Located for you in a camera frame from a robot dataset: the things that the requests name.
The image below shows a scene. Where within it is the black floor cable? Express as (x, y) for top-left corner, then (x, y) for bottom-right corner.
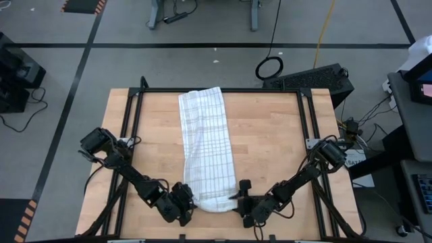
(0, 86), (49, 133)

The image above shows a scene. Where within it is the black equipment cart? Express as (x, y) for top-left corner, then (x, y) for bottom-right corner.
(0, 32), (47, 114)

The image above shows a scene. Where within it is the white checked towel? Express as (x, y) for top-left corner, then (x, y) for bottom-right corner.
(178, 86), (239, 213)

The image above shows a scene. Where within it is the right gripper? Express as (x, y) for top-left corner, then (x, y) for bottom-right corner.
(228, 179), (281, 229)

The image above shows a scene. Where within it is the grey desk leg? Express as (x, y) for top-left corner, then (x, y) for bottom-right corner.
(249, 0), (261, 32)
(146, 0), (165, 30)

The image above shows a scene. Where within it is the grey keyboard table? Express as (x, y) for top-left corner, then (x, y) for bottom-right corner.
(400, 159), (432, 237)

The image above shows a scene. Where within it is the grey side table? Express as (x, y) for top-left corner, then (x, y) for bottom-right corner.
(387, 70), (432, 163)

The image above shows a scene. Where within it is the black power adapter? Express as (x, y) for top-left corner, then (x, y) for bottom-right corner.
(344, 119), (360, 136)

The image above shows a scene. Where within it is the yellow cable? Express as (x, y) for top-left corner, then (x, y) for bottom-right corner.
(313, 0), (338, 68)

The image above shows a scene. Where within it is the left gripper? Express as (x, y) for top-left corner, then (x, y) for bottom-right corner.
(157, 181), (197, 227)

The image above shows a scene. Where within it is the black computer tower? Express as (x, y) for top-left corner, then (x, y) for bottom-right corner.
(262, 63), (355, 109)

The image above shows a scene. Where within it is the hazard-striped black mat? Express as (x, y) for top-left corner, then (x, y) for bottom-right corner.
(0, 198), (38, 243)
(61, 0), (107, 15)

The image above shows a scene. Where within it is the black aluminium table frame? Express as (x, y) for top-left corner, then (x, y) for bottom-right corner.
(76, 76), (367, 242)

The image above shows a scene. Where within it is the black monitor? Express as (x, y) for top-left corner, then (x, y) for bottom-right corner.
(403, 53), (432, 105)

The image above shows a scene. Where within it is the white bulky object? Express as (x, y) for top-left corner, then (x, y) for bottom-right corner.
(397, 33), (432, 72)

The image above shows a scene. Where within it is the black power strip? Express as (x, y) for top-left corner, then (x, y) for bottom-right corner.
(163, 11), (189, 24)

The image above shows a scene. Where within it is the white paper label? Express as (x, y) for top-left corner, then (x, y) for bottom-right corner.
(346, 150), (367, 168)

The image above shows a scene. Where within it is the white power strip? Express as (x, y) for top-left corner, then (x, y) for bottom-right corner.
(382, 78), (398, 111)

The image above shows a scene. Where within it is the black keyboard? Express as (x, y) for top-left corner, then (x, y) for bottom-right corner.
(411, 173), (432, 214)

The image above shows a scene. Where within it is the black cable with coil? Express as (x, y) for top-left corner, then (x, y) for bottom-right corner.
(254, 0), (284, 81)

